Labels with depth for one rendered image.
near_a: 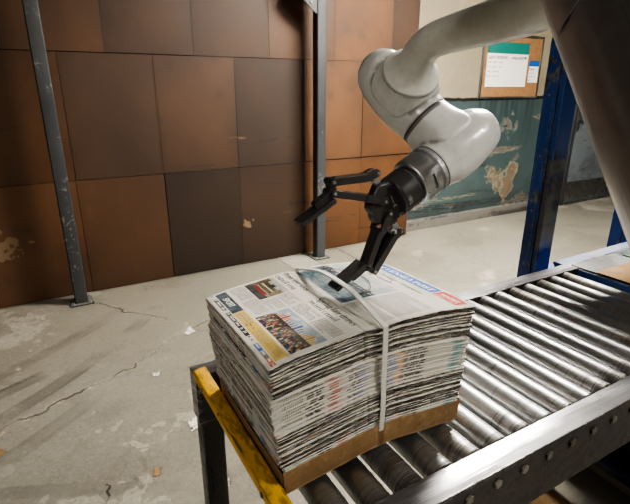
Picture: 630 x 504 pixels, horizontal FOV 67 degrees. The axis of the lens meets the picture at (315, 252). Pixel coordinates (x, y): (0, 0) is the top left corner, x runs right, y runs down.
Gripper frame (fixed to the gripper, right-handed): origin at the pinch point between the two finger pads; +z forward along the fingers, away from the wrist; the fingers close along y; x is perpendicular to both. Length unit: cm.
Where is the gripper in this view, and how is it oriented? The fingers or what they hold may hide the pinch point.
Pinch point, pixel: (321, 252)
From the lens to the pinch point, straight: 79.6
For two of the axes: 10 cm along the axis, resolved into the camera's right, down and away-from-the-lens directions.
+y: 4.1, 7.7, 5.0
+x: -4.9, -2.7, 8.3
